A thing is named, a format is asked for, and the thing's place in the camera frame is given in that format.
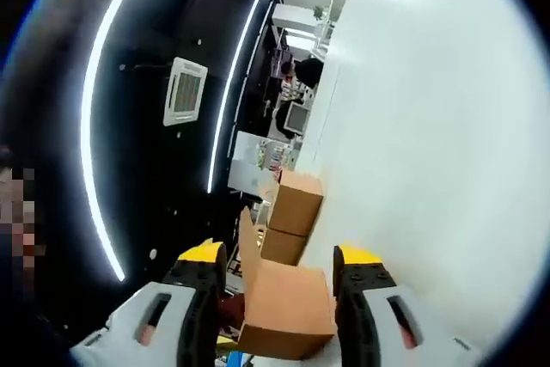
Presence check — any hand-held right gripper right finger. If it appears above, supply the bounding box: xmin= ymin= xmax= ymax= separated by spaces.
xmin=333 ymin=244 xmax=485 ymax=367

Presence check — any shelf with colourful items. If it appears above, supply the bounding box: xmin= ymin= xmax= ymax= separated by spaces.
xmin=253 ymin=138 xmax=298 ymax=170

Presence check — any ceiling air conditioner vent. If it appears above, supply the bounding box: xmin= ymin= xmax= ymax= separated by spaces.
xmin=162 ymin=56 xmax=210 ymax=126

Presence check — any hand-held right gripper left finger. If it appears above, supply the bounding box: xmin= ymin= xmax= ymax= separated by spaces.
xmin=70 ymin=237 xmax=229 ymax=367

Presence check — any brown paper box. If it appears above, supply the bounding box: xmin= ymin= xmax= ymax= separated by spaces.
xmin=260 ymin=170 xmax=325 ymax=239
xmin=237 ymin=206 xmax=337 ymax=362
xmin=259 ymin=227 xmax=309 ymax=267

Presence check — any white ceiling light strip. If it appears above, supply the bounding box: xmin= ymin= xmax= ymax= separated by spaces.
xmin=207 ymin=0 xmax=278 ymax=194
xmin=80 ymin=0 xmax=152 ymax=283

